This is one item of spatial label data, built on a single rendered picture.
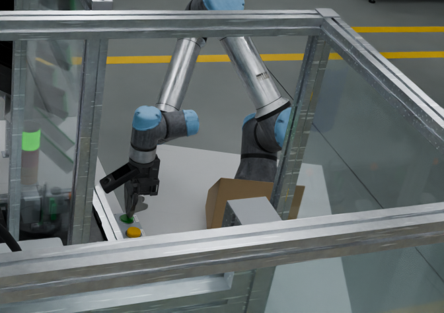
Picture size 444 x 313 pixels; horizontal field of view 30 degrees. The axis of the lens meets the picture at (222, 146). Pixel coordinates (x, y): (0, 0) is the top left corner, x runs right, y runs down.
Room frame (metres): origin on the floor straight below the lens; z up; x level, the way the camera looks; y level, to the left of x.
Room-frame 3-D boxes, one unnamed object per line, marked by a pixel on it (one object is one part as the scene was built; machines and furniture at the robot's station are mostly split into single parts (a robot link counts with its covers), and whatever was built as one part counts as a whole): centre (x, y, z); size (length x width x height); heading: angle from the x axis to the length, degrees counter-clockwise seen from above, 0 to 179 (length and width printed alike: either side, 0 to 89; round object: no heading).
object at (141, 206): (1.97, 0.21, 1.01); 0.06 x 0.03 x 0.09; 117
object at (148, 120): (1.98, 0.22, 1.28); 0.09 x 0.08 x 0.11; 124
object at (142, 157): (1.98, 0.22, 1.20); 0.08 x 0.08 x 0.05
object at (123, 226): (1.91, 0.21, 0.93); 0.21 x 0.07 x 0.06; 27
